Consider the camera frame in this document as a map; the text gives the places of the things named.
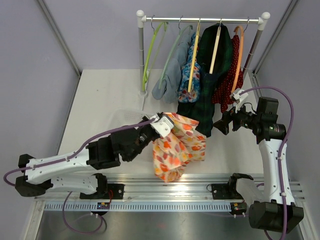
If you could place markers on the pale green plastic hanger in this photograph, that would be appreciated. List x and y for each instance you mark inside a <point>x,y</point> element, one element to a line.
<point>171,52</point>

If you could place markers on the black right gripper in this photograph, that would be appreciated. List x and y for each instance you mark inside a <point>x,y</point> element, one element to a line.
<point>223,125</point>

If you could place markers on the orange floral white skirt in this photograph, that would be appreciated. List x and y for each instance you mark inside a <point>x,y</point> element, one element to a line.
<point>183,145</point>

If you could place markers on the red polka dot skirt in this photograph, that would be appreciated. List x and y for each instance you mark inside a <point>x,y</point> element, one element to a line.
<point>222,93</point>

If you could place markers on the yellow plastic hanger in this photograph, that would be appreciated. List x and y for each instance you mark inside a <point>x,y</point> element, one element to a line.
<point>194,54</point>

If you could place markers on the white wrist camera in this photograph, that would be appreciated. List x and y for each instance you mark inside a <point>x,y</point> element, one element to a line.
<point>239,96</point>
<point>162,124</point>

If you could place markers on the metal clothes rack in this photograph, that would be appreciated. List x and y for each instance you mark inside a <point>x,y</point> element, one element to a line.
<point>144,61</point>

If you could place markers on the light blue denim skirt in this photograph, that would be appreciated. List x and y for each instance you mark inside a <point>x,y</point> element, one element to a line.
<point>173,73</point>

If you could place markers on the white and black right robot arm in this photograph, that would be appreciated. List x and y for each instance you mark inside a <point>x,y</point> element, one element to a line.
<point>273,208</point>

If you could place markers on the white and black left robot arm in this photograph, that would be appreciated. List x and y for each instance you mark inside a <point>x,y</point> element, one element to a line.
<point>103,151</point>

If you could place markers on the cream plastic hanger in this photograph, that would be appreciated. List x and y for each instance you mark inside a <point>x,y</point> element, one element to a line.
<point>215,49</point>

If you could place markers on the white plastic mesh basket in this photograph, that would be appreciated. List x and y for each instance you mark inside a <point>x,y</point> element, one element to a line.
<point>126,116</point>

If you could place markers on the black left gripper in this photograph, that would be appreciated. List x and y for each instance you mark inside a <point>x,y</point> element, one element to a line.
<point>149,126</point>

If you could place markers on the dark green plaid skirt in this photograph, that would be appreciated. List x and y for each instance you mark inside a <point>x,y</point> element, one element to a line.
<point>203,109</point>

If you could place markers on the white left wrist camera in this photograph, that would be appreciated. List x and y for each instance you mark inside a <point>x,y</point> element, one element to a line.
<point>162,124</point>

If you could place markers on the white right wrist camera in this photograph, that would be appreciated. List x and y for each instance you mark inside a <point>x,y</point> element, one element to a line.
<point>239,96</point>

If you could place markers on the aluminium mounting rail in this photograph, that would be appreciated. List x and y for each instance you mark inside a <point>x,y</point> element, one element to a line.
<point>191,193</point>

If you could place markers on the orange plastic hanger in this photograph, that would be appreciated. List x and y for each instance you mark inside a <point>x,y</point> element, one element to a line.
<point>239,29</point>

